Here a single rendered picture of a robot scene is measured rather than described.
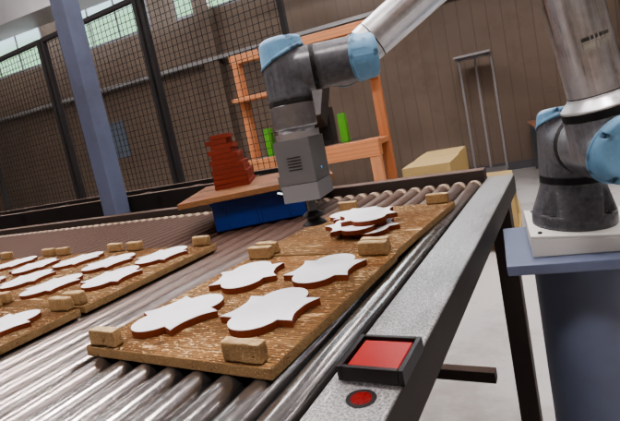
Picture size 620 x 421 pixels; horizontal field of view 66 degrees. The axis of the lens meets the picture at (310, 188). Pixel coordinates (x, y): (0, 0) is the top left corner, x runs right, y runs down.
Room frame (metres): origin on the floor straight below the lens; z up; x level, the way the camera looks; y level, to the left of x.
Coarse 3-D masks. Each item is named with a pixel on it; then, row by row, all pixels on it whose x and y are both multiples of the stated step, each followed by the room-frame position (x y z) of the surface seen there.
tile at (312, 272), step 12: (312, 264) 0.84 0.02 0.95; (324, 264) 0.83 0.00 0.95; (336, 264) 0.81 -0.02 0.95; (348, 264) 0.80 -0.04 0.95; (360, 264) 0.80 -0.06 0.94; (288, 276) 0.81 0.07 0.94; (300, 276) 0.78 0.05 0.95; (312, 276) 0.77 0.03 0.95; (324, 276) 0.76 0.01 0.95; (336, 276) 0.76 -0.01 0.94; (348, 276) 0.76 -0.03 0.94; (312, 288) 0.74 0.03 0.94
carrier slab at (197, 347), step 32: (320, 256) 0.93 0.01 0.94; (384, 256) 0.84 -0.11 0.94; (256, 288) 0.80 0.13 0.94; (320, 288) 0.74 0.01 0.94; (352, 288) 0.71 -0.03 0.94; (320, 320) 0.61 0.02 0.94; (96, 352) 0.68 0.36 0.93; (128, 352) 0.64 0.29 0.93; (160, 352) 0.61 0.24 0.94; (192, 352) 0.59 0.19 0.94; (288, 352) 0.54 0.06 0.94
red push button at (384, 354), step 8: (368, 344) 0.53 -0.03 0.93; (376, 344) 0.52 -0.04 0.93; (384, 344) 0.52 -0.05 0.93; (392, 344) 0.52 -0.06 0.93; (400, 344) 0.51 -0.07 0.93; (408, 344) 0.51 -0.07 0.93; (360, 352) 0.51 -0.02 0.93; (368, 352) 0.51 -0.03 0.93; (376, 352) 0.51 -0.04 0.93; (384, 352) 0.50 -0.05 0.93; (392, 352) 0.50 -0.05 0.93; (400, 352) 0.50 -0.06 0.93; (352, 360) 0.50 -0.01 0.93; (360, 360) 0.49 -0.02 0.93; (368, 360) 0.49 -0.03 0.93; (376, 360) 0.49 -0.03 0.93; (384, 360) 0.48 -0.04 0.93; (392, 360) 0.48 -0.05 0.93; (400, 360) 0.48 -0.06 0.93
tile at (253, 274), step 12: (252, 264) 0.93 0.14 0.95; (264, 264) 0.91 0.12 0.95; (276, 264) 0.89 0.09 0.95; (228, 276) 0.87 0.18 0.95; (240, 276) 0.86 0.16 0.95; (252, 276) 0.84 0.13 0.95; (264, 276) 0.83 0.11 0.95; (276, 276) 0.82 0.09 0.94; (216, 288) 0.84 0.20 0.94; (228, 288) 0.80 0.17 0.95; (240, 288) 0.79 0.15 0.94; (252, 288) 0.80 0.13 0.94
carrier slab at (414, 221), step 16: (400, 208) 1.25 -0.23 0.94; (416, 208) 1.21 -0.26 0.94; (432, 208) 1.17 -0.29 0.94; (448, 208) 1.15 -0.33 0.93; (320, 224) 1.24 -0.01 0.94; (400, 224) 1.06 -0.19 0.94; (416, 224) 1.03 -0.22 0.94; (432, 224) 1.04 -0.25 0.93; (288, 240) 1.13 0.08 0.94; (304, 240) 1.09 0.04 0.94; (320, 240) 1.06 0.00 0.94; (336, 240) 1.03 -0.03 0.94; (352, 240) 1.00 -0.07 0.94; (400, 240) 0.93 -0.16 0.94; (416, 240) 0.95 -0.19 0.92; (288, 256) 1.00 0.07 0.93
